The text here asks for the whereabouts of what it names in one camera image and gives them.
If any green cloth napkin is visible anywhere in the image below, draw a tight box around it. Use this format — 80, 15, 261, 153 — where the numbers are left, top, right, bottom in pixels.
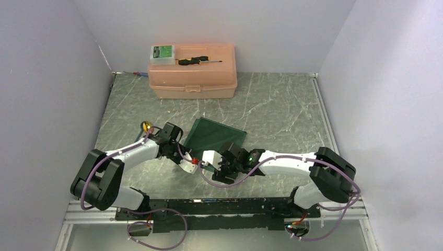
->
184, 117, 247, 160

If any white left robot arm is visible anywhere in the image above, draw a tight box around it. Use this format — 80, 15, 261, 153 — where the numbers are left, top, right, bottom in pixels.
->
70, 121, 193, 220

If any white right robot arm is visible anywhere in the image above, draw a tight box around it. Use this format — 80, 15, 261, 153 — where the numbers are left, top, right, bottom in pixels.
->
203, 142, 356, 217

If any red blue pen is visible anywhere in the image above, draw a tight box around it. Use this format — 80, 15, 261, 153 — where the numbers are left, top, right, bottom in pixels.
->
123, 71, 148, 77

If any pink plastic toolbox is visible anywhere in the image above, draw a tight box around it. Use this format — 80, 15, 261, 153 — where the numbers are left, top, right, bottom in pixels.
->
147, 43, 238, 99

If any black yellow screwdriver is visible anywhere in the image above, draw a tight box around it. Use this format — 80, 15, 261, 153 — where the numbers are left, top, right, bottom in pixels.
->
177, 56, 222, 66

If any green white small box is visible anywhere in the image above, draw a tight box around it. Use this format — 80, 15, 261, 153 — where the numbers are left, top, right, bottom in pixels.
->
149, 45, 176, 65

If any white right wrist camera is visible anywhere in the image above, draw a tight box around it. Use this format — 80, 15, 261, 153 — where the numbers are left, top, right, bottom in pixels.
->
201, 150, 223, 172

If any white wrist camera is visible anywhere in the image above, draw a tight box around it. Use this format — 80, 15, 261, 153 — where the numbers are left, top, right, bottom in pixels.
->
178, 152, 197, 174
201, 150, 223, 172

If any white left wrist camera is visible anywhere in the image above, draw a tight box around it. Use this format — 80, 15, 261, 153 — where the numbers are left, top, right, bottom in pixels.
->
178, 152, 197, 174

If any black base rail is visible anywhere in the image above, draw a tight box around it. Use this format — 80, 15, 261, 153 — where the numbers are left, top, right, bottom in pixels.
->
115, 197, 321, 233

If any aluminium frame rail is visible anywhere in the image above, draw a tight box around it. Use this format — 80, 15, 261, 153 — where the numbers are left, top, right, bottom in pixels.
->
64, 198, 369, 224

